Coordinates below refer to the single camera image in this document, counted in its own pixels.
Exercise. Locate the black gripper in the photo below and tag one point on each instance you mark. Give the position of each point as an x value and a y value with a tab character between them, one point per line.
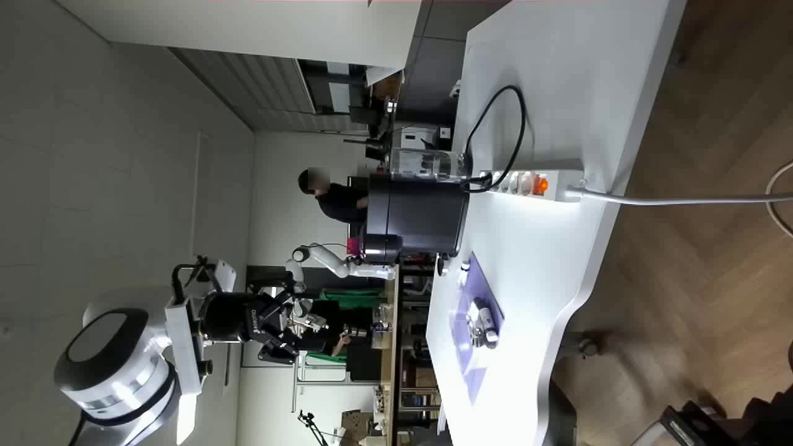
248	318

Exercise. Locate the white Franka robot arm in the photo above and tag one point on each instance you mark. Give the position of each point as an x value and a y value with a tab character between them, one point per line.
114	362

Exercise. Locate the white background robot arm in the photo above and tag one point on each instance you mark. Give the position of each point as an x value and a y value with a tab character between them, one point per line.
334	260

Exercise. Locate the small white bottle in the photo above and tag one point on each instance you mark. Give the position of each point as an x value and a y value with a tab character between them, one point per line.
490	336
477	316

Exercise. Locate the cluttered storage shelf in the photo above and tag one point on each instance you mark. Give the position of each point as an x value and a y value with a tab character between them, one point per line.
410	347

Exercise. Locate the person in black shirt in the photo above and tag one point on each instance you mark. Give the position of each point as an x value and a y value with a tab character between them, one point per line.
331	198

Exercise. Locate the small white batteries bundle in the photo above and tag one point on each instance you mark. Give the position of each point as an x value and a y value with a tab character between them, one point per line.
483	320

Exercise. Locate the window blinds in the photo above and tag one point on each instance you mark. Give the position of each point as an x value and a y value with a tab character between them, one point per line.
250	85

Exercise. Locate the white power strip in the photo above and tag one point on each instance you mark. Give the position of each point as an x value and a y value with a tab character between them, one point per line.
538	182

